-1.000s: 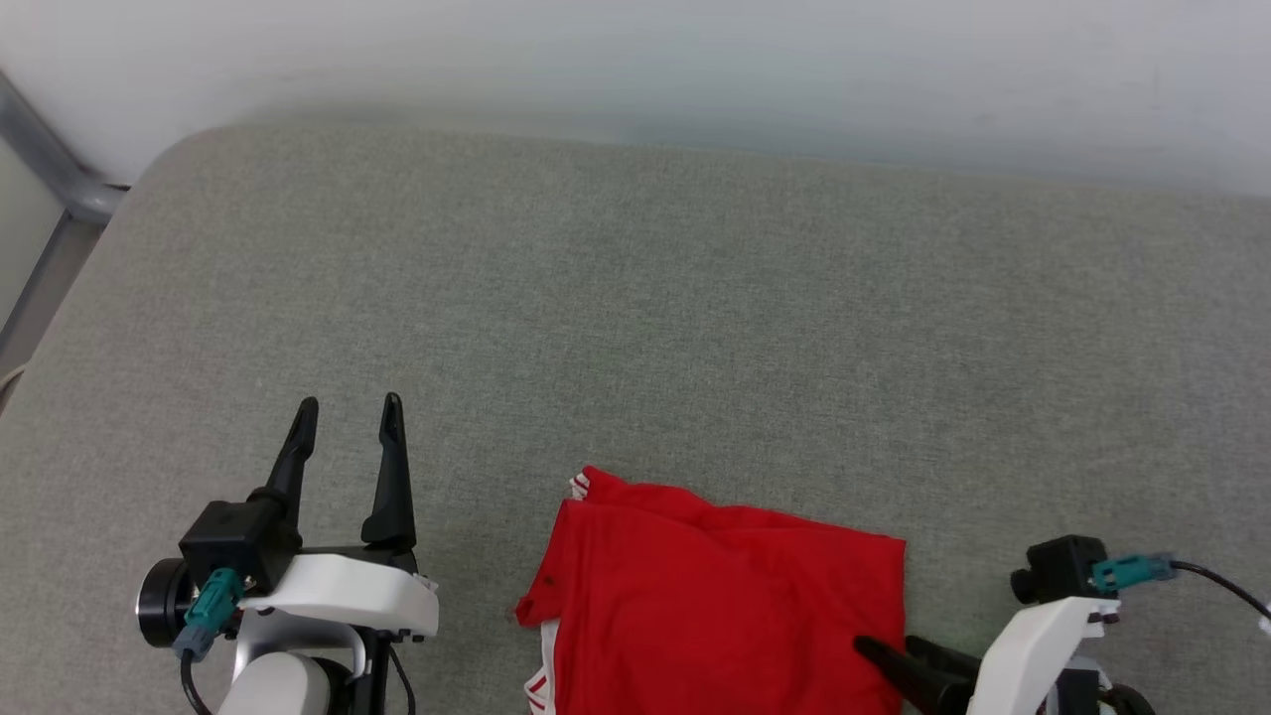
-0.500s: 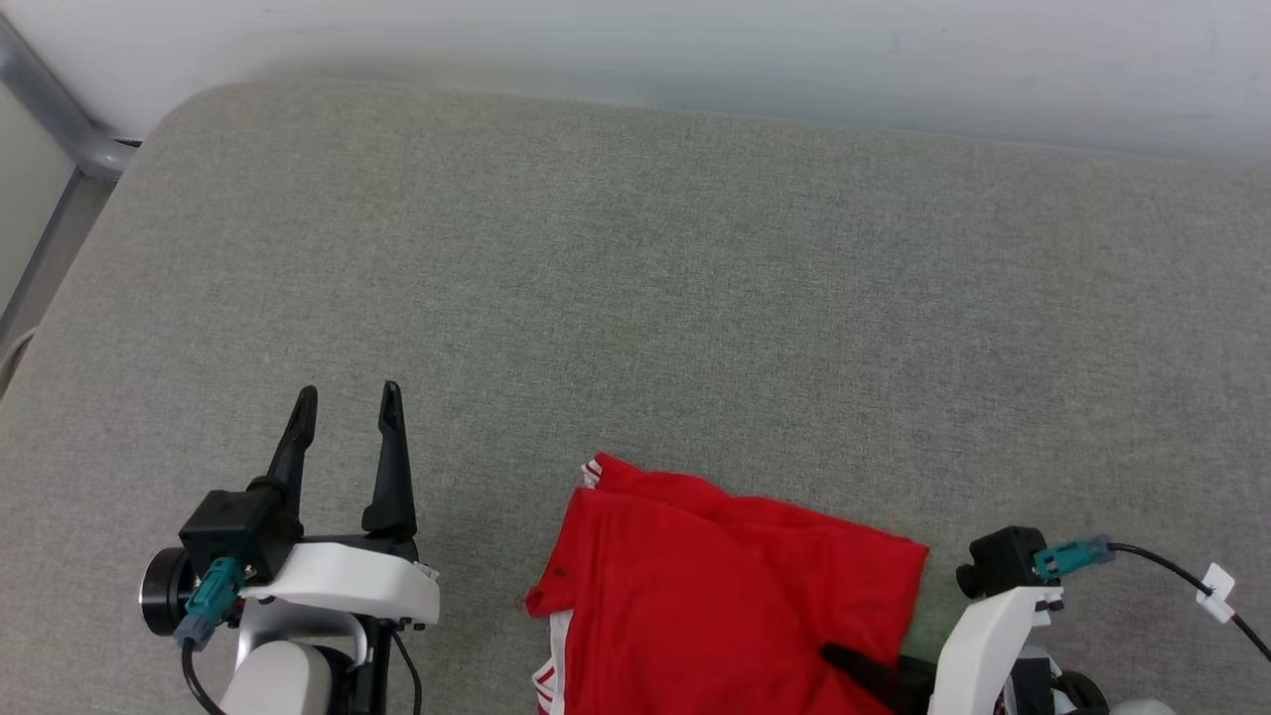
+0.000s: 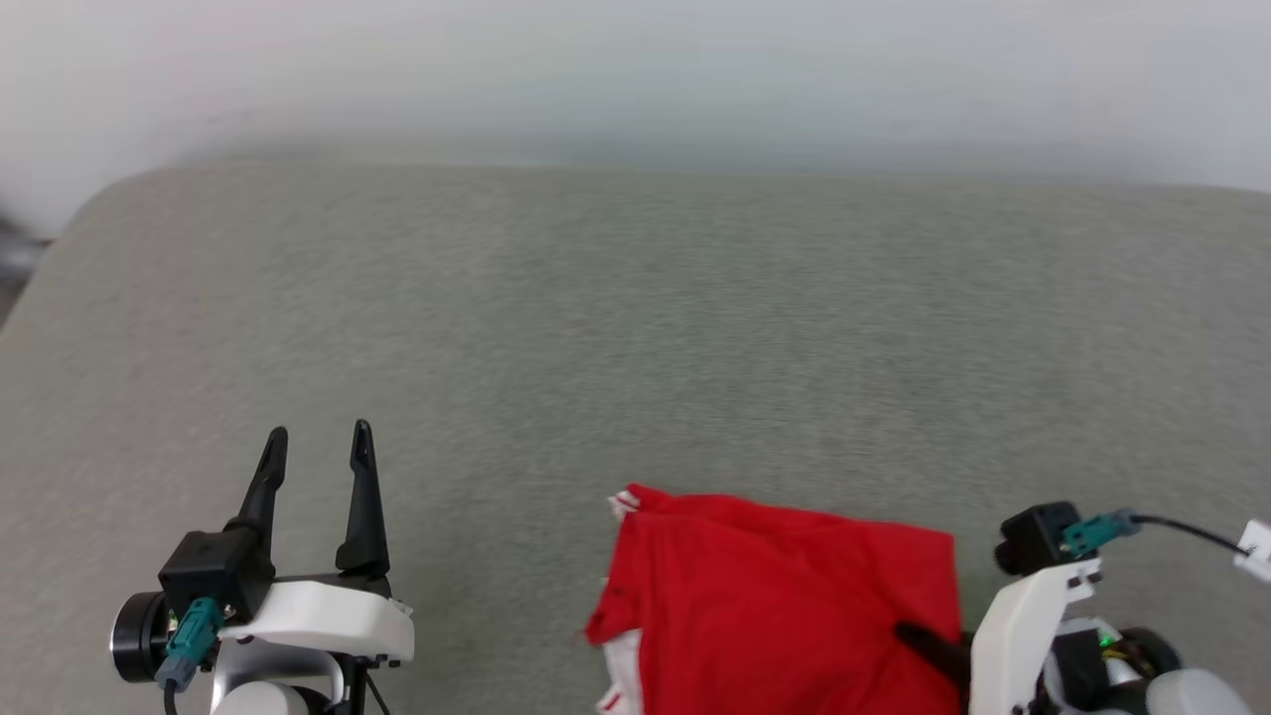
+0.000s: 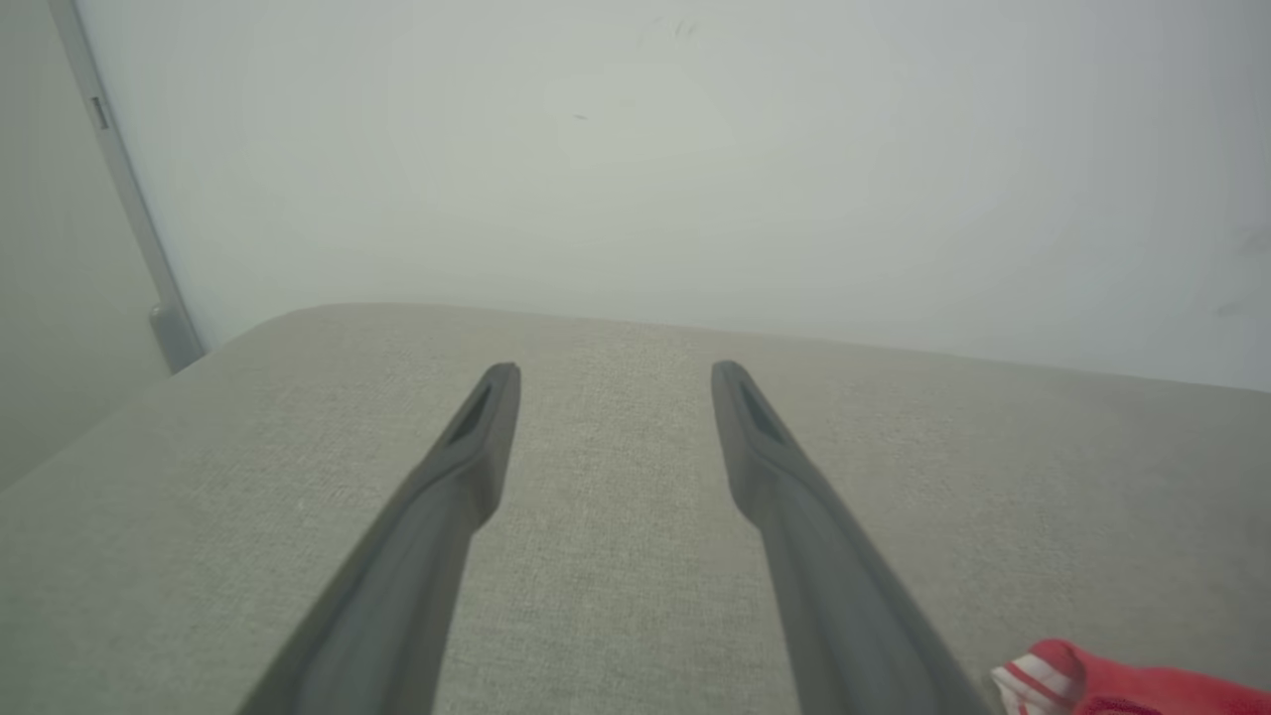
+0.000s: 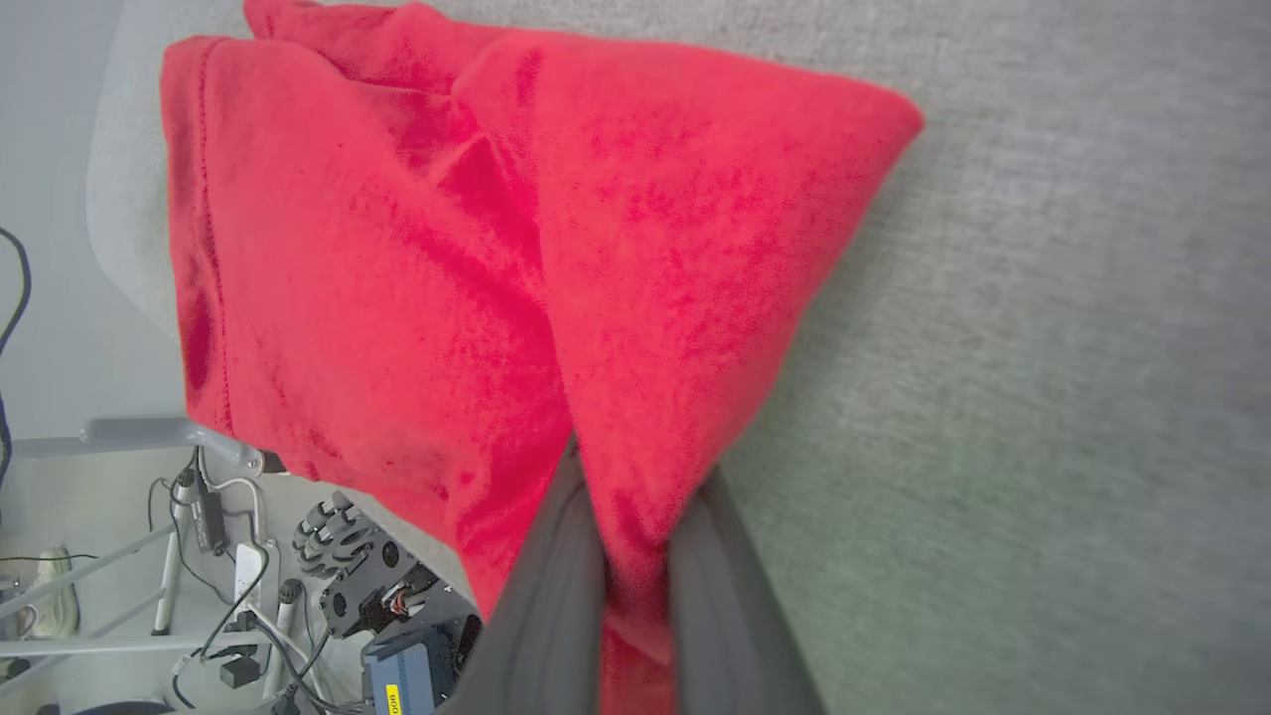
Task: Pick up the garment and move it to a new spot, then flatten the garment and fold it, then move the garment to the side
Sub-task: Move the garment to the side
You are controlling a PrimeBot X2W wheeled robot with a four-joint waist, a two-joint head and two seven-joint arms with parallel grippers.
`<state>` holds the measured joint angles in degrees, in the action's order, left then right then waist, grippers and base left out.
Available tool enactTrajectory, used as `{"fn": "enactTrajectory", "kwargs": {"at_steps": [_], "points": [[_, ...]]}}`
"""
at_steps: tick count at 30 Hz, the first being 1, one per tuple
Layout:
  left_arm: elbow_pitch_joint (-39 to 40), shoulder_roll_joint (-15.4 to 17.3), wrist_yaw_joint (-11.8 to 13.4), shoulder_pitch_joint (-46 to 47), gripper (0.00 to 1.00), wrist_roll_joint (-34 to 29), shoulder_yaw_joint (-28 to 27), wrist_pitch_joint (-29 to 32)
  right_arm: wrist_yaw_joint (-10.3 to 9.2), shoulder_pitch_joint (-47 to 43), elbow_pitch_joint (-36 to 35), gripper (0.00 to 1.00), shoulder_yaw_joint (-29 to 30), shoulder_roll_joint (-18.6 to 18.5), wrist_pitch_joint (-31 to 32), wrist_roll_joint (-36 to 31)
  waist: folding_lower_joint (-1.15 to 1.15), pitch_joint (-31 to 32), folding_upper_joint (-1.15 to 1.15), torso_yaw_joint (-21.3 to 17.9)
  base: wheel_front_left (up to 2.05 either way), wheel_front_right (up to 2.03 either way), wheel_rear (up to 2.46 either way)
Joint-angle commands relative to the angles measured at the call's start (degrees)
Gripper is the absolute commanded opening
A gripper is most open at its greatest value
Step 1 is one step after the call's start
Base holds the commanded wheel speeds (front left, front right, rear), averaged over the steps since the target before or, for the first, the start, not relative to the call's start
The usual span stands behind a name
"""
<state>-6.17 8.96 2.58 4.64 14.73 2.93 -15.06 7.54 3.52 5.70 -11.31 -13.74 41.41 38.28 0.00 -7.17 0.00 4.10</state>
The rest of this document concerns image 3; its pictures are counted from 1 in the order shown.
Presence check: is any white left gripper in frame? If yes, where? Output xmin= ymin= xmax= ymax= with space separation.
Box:
xmin=213 ymin=418 xmax=416 ymax=668

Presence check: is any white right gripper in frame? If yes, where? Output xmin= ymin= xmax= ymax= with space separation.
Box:
xmin=893 ymin=556 xmax=1103 ymax=715

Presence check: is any red and white garment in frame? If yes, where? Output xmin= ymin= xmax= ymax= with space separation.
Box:
xmin=584 ymin=484 xmax=966 ymax=715

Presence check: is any grey fabric sofa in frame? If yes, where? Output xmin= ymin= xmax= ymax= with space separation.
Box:
xmin=0 ymin=159 xmax=1271 ymax=715

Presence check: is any teal left camera connector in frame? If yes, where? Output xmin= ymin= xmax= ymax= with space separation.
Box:
xmin=154 ymin=596 xmax=225 ymax=691

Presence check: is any teal camera connector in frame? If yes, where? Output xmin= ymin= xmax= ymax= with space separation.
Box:
xmin=154 ymin=596 xmax=225 ymax=691
xmin=1060 ymin=508 xmax=1143 ymax=558

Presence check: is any teal right camera connector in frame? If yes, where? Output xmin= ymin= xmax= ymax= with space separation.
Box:
xmin=1060 ymin=508 xmax=1143 ymax=558

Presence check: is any thin black camera cable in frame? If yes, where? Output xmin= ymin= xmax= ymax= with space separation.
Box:
xmin=1132 ymin=513 xmax=1254 ymax=557

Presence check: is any white cable label tag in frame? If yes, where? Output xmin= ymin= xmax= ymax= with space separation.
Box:
xmin=1234 ymin=518 xmax=1271 ymax=583

